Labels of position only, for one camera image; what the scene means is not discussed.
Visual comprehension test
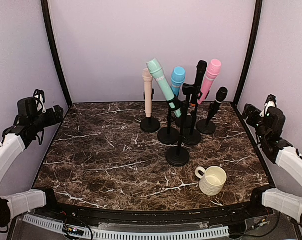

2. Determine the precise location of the black stand of tall microphone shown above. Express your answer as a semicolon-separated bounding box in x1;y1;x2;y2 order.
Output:
182;83;201;146

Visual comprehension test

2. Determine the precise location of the black stand of blue microphone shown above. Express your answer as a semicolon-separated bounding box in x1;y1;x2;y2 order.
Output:
157;107;179;145

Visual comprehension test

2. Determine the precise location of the black corner post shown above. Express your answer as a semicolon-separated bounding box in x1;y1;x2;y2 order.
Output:
232;0;263;107
40;0;73;108

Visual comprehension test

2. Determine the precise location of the beige microphone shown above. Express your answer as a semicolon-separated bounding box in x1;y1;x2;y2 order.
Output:
142;68;153;118

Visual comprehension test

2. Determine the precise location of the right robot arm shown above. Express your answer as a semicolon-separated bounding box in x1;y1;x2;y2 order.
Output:
242;100;302;227

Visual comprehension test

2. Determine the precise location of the black right corner post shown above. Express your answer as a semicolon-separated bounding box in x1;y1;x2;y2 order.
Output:
232;0;263;107

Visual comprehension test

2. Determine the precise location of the black front rail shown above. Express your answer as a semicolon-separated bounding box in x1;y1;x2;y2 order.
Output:
35;202;274;226

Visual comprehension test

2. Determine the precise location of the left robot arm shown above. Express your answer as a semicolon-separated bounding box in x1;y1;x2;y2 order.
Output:
0;105;64;228

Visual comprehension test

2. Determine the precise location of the mint green microphone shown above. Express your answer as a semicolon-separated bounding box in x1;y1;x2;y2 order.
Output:
146;58;182;118

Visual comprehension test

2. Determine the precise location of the small black microphone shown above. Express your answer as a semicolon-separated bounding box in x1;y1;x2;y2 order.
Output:
207;87;228;121

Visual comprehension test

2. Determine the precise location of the black stand of pink microphone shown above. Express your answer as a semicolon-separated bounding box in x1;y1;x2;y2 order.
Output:
175;112;192;129

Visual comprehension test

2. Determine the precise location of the white cable duct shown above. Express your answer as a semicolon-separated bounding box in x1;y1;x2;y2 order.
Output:
22;214;229;240

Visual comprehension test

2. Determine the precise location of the black stand of beige microphone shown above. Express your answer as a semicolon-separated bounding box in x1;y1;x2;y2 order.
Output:
140;89;160;133

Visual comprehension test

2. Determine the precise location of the pink microphone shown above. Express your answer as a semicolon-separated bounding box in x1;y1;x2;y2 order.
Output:
197;59;221;104

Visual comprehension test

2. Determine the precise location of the black left corner post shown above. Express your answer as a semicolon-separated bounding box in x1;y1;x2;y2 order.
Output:
40;0;73;108

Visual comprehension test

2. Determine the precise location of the tall black microphone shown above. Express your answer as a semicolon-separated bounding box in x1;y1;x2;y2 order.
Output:
190;60;207;107

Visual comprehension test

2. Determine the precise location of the cream ribbed mug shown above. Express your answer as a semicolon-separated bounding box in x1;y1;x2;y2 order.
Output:
195;166;227;197

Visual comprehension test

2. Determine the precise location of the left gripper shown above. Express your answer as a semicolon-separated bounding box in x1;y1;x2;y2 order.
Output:
31;105;63;133

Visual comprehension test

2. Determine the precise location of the black stand of small microphone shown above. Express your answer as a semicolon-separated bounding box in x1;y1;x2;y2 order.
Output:
196;103;216;135

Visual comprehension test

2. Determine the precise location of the blue microphone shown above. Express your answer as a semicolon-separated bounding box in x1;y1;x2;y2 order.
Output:
170;66;185;97

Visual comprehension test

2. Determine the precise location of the black stand of green microphone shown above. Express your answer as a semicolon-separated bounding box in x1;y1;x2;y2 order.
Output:
165;96;191;168

